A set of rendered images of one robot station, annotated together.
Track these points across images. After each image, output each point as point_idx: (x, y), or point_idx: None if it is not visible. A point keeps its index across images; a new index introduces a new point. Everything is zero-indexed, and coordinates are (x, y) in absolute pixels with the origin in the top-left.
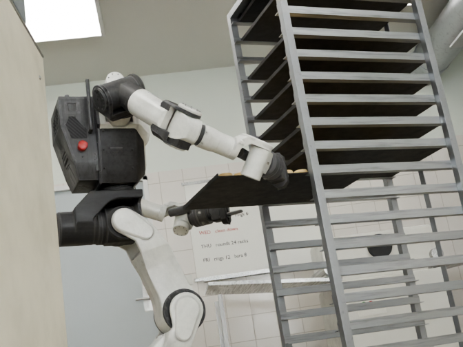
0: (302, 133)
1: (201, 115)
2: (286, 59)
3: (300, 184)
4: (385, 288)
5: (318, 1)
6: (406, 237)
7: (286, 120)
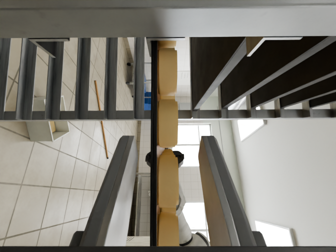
0: (207, 119)
1: (196, 232)
2: (309, 112)
3: None
4: (36, 58)
5: None
6: None
7: (287, 81)
